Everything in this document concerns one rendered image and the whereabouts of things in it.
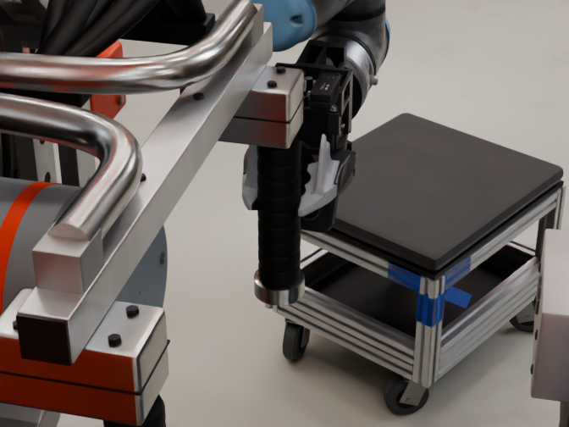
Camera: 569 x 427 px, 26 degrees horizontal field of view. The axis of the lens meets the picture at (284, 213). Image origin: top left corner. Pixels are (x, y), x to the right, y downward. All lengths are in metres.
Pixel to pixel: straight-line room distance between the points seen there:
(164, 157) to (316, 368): 1.44
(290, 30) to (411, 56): 2.35
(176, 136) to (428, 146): 1.41
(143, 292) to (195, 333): 1.39
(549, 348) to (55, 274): 0.50
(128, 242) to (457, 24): 2.98
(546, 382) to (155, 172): 0.43
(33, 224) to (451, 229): 1.18
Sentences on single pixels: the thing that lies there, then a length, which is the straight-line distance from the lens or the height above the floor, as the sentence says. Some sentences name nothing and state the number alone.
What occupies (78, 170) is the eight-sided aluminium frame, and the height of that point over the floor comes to 0.81.
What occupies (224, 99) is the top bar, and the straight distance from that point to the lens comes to 0.88.
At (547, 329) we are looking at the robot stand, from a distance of 1.03.
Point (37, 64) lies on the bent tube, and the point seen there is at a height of 1.01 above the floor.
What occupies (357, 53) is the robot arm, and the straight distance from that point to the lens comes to 1.19.
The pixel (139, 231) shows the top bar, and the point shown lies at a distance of 0.73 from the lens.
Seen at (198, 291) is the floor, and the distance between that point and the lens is 2.40.
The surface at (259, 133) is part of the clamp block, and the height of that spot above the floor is 0.91.
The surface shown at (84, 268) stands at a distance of 0.66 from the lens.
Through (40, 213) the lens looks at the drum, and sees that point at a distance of 0.87.
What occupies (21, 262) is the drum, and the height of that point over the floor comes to 0.90.
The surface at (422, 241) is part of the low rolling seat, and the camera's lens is 1.92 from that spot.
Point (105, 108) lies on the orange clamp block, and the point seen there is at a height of 0.84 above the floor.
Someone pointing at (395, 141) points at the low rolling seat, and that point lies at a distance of 2.21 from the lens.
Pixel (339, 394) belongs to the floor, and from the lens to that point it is 2.15.
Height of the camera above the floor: 1.35
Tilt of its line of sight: 31 degrees down
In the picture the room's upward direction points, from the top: straight up
